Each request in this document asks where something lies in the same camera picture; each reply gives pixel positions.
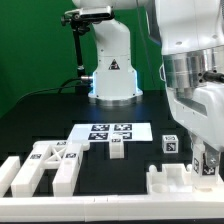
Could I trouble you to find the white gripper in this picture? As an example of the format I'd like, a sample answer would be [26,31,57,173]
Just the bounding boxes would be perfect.
[166,84,224,167]

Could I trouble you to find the white chair seat part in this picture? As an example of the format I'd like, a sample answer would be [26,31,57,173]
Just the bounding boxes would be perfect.
[146,163,224,194]

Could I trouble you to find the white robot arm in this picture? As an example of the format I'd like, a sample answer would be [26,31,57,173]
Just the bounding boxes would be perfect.
[72,0,224,167]

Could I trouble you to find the white tagged cube left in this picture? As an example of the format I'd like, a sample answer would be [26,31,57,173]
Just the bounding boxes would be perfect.
[162,135,179,154]

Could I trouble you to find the white U-shaped fence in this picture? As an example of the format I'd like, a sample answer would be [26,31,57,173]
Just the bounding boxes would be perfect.
[0,156,224,222]

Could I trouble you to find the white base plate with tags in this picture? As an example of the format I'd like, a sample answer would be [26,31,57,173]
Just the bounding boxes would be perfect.
[68,123,153,142]

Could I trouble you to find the black cable on table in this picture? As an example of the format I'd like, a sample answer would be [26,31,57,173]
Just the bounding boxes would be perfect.
[16,78,93,105]

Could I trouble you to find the black camera on stand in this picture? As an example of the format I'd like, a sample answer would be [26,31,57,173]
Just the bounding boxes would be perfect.
[61,6,114,26]

